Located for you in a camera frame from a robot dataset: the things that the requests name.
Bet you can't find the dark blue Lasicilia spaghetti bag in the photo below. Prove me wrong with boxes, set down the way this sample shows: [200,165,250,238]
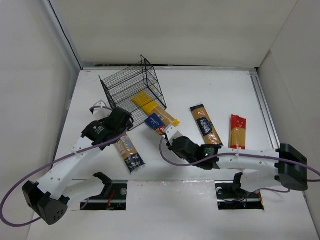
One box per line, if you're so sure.
[190,104,223,145]

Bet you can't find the yellow spaghetti bag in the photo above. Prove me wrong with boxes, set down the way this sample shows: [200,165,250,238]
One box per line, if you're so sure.
[131,91,180,127]

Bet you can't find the blue Barilla spaghetti box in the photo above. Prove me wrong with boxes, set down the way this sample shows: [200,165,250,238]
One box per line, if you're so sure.
[144,113,167,136]

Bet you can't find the blue star spaghetti bag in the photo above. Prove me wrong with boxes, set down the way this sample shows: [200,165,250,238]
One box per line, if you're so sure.
[116,134,145,174]

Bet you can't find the red spaghetti bag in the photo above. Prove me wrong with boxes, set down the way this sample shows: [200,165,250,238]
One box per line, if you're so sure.
[229,114,247,150]

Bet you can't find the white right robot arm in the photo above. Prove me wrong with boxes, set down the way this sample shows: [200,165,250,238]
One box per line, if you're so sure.
[167,136,308,192]

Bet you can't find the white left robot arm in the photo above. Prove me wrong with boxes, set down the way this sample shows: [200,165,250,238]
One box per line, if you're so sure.
[22,107,134,225]

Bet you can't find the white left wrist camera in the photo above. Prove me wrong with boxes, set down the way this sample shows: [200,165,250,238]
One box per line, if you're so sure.
[89,100,107,114]

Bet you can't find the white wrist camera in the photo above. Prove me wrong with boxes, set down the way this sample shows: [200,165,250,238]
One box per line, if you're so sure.
[89,100,107,114]
[164,124,183,145]

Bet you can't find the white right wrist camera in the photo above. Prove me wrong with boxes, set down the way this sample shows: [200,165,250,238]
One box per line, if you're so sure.
[164,124,183,145]

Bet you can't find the black wire shelf rack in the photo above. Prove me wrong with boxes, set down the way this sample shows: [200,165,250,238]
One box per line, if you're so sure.
[100,55,167,129]

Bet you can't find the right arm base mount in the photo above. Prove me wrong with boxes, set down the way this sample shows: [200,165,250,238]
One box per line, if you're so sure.
[215,172,265,210]

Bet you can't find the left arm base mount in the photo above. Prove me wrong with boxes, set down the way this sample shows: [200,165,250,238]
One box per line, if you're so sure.
[80,172,128,211]

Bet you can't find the aluminium rail on right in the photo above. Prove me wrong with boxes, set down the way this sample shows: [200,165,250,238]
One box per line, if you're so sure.
[249,68,280,149]

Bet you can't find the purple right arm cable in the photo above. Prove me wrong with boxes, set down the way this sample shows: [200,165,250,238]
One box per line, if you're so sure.
[159,136,320,194]

